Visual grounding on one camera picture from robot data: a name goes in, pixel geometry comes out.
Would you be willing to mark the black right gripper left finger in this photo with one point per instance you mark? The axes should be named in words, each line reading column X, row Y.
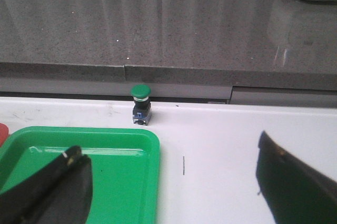
column 60, row 192

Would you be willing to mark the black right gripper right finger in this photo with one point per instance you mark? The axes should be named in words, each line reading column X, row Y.
column 294, row 191

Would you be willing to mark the green mushroom push button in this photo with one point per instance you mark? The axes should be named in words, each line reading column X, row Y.
column 142, row 105

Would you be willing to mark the green plastic tray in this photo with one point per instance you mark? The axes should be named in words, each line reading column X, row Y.
column 125, row 165

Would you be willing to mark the red plastic tray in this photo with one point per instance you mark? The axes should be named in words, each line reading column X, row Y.
column 4, row 133

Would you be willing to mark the grey granite countertop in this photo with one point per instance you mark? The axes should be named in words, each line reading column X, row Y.
column 254, row 52

